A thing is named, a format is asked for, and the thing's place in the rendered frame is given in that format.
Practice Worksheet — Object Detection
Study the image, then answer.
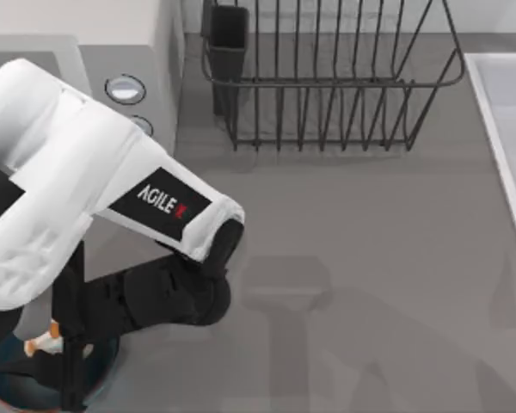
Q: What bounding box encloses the white sink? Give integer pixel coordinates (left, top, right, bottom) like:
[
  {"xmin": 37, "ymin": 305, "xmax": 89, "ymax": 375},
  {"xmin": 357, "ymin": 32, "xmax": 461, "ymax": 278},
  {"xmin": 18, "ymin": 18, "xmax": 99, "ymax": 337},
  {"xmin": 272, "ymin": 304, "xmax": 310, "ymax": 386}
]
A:
[{"xmin": 463, "ymin": 52, "xmax": 516, "ymax": 288}]

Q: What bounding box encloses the small round microwave knob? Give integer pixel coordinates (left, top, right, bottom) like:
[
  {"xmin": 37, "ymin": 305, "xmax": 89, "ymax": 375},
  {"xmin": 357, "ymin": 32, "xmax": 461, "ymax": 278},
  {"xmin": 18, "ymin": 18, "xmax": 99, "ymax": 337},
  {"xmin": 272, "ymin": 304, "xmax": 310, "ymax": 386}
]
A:
[{"xmin": 131, "ymin": 114, "xmax": 155, "ymax": 137}]

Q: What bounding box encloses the small white and orange item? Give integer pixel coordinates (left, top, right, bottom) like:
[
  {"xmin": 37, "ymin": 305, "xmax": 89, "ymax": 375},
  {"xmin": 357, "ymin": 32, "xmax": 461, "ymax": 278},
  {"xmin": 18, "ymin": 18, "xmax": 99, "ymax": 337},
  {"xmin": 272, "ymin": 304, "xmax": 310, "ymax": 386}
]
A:
[{"xmin": 24, "ymin": 321, "xmax": 64, "ymax": 357}]

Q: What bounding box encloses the black wire dish rack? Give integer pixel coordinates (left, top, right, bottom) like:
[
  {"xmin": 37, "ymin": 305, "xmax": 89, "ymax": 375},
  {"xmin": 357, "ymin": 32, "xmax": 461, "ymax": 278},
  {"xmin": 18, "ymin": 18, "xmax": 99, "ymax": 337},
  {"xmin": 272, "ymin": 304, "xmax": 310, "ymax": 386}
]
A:
[{"xmin": 200, "ymin": 0, "xmax": 465, "ymax": 153}]

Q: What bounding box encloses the pale microwave oven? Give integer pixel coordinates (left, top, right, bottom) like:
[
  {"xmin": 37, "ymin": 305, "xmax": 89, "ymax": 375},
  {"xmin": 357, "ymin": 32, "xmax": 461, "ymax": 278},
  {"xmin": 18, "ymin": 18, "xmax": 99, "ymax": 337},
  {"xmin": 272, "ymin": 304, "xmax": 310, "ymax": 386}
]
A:
[{"xmin": 0, "ymin": 33, "xmax": 187, "ymax": 157}]

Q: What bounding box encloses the dark blue bowl orange rim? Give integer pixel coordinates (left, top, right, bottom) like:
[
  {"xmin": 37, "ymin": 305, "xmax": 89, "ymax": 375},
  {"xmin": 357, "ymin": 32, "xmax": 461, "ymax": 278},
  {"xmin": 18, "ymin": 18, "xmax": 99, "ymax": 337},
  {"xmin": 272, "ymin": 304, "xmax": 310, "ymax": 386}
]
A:
[{"xmin": 0, "ymin": 331, "xmax": 122, "ymax": 413}]

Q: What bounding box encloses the large round microwave knob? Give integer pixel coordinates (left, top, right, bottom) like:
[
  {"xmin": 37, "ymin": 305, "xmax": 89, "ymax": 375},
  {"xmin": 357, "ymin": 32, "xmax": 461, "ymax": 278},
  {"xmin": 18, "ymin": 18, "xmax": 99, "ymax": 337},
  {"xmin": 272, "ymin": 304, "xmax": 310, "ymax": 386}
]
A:
[{"xmin": 104, "ymin": 73, "xmax": 147, "ymax": 106}]

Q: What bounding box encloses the black cutlery holder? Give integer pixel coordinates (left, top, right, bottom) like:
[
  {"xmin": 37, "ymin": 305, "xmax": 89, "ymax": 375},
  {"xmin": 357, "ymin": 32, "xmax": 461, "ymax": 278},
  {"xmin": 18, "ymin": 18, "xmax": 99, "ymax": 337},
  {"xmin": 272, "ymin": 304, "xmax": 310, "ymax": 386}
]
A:
[{"xmin": 200, "ymin": 3, "xmax": 250, "ymax": 117}]

